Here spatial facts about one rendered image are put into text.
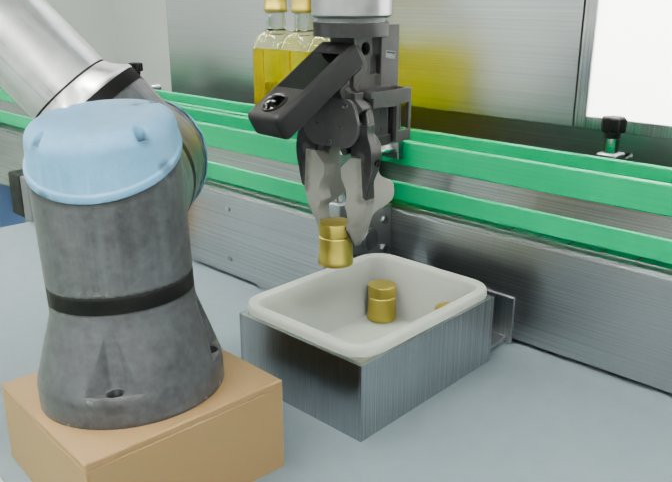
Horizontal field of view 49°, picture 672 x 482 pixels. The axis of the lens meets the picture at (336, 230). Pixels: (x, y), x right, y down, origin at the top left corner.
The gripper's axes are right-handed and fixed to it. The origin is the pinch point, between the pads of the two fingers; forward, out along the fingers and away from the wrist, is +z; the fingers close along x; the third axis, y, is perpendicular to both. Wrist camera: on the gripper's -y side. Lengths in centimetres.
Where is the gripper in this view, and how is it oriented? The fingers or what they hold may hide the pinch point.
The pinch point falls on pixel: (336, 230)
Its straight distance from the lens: 73.8
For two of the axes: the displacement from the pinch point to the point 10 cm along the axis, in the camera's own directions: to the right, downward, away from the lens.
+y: 6.8, -2.3, 7.0
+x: -7.3, -2.1, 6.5
